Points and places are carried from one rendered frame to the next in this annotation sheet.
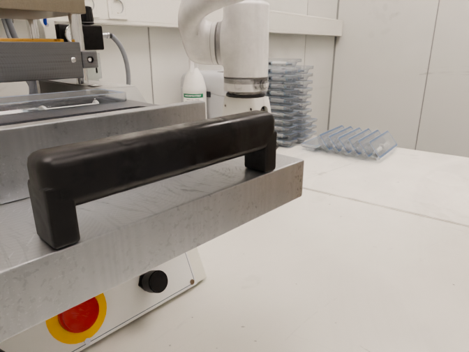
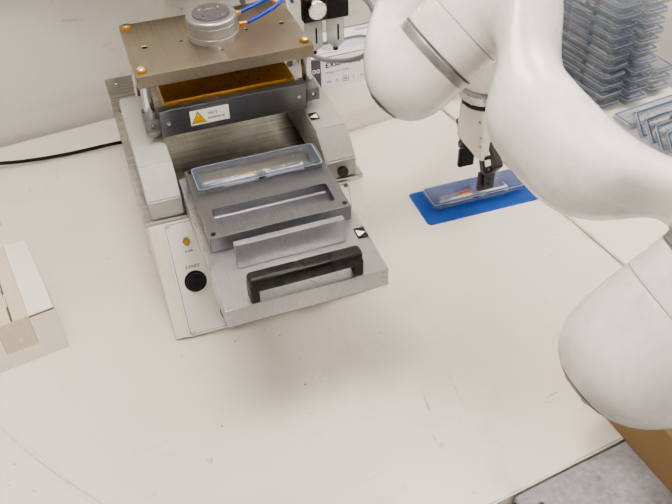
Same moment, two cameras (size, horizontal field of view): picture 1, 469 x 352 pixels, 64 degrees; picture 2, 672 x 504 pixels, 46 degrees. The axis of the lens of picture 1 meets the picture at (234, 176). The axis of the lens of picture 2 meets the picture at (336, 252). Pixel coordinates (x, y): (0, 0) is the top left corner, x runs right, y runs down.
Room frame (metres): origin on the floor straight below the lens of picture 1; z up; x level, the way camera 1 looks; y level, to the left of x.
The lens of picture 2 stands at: (-0.42, -0.35, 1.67)
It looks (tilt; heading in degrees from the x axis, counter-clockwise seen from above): 42 degrees down; 28
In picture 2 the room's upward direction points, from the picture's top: 2 degrees counter-clockwise
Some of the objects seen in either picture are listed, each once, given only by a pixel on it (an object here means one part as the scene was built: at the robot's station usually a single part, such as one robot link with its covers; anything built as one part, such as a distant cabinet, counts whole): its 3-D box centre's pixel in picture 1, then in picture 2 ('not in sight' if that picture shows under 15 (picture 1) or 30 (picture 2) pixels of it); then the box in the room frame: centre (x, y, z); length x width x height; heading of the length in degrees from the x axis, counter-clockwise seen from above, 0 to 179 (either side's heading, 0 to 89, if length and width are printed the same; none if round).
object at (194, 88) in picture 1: (194, 86); not in sight; (1.30, 0.14, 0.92); 0.09 x 0.08 x 0.25; 176
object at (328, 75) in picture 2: not in sight; (346, 54); (1.00, 0.37, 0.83); 0.23 x 0.12 x 0.07; 139
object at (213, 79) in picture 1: (220, 94); not in sight; (1.41, 0.05, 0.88); 0.25 x 0.20 x 0.17; 48
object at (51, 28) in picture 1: (79, 47); (322, 15); (0.75, 0.29, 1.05); 0.15 x 0.05 x 0.15; 137
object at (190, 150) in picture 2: not in sight; (222, 123); (0.53, 0.38, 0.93); 0.46 x 0.35 x 0.01; 47
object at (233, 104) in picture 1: (245, 117); (481, 120); (0.74, -0.02, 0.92); 0.10 x 0.08 x 0.11; 46
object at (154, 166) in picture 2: not in sight; (149, 154); (0.35, 0.40, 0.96); 0.25 x 0.05 x 0.07; 47
